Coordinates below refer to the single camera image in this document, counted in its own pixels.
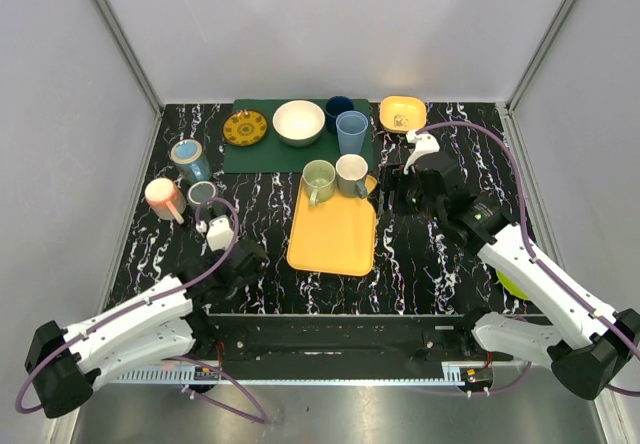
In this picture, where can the yellow square bowl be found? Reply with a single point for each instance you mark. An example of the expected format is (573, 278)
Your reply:
(401, 114)

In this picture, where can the right aluminium frame post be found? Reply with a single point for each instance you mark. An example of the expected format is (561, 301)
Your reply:
(542, 50)

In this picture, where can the dark teal mug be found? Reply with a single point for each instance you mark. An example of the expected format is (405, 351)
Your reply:
(200, 192)

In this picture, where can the yellow patterned plate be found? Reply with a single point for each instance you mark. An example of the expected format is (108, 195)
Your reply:
(244, 128)

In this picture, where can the sage green mug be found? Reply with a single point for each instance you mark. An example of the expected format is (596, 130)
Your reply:
(319, 180)

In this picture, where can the dark blue cup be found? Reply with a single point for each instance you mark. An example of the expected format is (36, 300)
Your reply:
(335, 106)

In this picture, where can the light blue plastic cup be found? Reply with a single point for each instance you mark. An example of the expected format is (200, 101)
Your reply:
(351, 128)

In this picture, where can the dark green mat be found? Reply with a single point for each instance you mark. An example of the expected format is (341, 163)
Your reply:
(271, 154)

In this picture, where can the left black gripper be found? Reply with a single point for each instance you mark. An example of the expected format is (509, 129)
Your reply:
(245, 256)

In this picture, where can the aluminium frame post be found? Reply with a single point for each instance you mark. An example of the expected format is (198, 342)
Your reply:
(128, 54)
(542, 50)

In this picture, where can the lime green plate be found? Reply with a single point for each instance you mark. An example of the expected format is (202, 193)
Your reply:
(511, 287)

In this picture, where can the blue mug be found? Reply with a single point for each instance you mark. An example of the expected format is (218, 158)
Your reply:
(189, 157)

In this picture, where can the grey faceted mug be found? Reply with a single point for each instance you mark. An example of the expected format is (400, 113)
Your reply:
(351, 174)

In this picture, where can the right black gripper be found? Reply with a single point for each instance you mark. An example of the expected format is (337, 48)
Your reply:
(395, 179)

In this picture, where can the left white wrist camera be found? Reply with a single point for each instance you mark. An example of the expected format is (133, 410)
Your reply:
(220, 233)

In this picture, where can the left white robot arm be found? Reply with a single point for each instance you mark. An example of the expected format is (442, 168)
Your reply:
(66, 365)

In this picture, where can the left aluminium frame post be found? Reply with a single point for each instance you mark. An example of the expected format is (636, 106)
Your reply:
(128, 54)

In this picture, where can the orange plastic tray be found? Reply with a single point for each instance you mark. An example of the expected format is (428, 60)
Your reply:
(335, 237)

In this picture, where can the white bowl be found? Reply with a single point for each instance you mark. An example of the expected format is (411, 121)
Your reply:
(299, 123)

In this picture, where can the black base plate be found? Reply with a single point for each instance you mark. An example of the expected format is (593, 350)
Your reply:
(330, 348)

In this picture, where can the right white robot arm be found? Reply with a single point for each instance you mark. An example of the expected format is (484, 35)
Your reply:
(586, 341)

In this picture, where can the pink mug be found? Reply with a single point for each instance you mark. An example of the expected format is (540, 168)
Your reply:
(165, 199)

